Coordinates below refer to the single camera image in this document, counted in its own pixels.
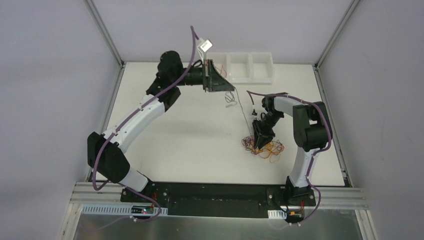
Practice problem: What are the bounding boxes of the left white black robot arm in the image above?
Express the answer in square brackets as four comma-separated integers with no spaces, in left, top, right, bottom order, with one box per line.
[87,50,236,203]

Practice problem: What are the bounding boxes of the grey black wire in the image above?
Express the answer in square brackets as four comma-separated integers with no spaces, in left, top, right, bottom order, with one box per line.
[224,86,255,140]

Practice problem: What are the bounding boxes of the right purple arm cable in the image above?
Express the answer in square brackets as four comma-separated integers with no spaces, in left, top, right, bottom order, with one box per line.
[246,90,333,226]

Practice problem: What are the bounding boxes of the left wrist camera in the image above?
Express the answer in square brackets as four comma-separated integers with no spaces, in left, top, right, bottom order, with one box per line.
[196,38,213,53]

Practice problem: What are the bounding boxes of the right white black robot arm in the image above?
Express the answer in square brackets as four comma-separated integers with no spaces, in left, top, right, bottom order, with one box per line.
[252,92,333,205]

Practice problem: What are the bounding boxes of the aluminium frame rail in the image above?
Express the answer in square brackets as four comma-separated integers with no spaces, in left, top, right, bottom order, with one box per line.
[69,182,369,210]

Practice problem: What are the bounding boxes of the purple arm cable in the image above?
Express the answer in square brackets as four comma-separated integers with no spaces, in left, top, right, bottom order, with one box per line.
[92,25,204,222]
[246,90,333,226]

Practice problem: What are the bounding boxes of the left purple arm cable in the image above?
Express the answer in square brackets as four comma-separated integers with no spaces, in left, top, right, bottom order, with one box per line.
[92,25,204,222]

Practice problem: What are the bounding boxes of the white three-compartment tray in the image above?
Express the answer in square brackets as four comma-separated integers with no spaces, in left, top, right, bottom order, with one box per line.
[206,52,275,85]

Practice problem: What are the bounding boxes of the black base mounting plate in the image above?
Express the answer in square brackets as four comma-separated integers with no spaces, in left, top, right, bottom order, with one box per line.
[120,181,316,219]

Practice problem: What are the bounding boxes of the white slotted cable duct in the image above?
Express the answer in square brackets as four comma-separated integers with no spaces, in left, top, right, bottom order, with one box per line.
[267,210,287,220]
[81,204,168,217]

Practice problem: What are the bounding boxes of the coloured wire bundle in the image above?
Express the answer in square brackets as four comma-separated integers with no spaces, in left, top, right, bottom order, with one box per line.
[241,135,286,164]

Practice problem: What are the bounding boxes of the right white slotted cable duct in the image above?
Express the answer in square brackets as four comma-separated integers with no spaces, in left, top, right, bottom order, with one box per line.
[267,210,287,220]

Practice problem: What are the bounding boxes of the left white slotted cable duct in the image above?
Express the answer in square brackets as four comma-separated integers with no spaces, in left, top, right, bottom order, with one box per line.
[81,204,168,217]

